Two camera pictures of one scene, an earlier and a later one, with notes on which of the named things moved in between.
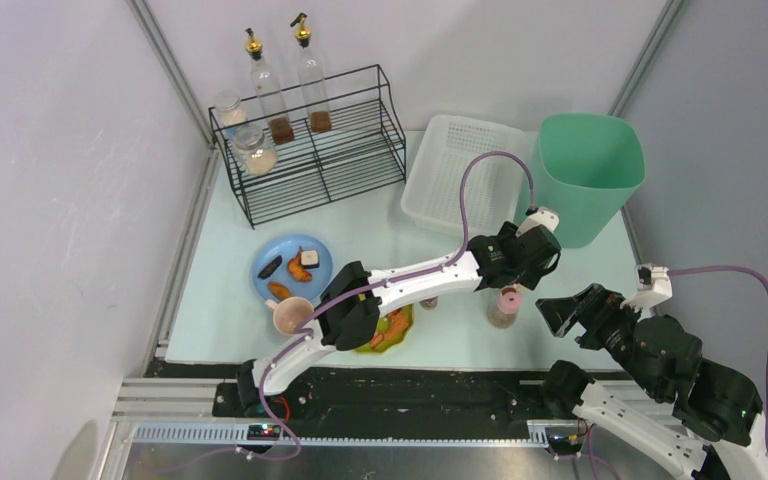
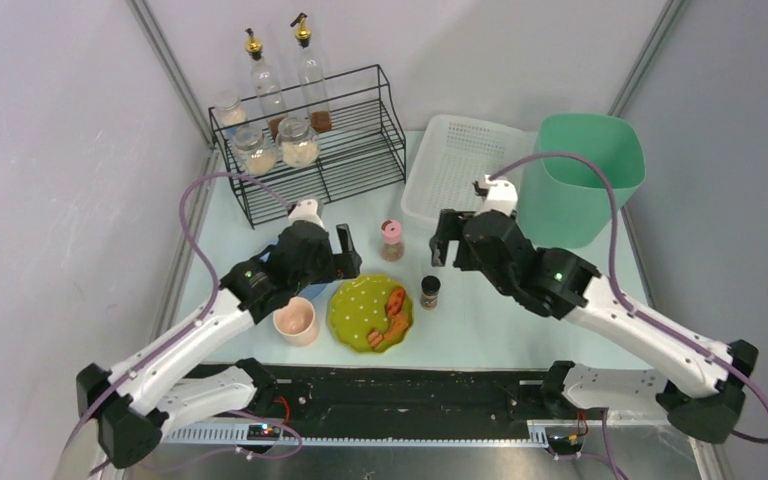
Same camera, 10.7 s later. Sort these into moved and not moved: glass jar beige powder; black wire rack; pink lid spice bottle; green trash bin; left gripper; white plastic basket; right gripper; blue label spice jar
Moved: right gripper; pink lid spice bottle; left gripper
Not moved: green trash bin; white plastic basket; blue label spice jar; glass jar beige powder; black wire rack
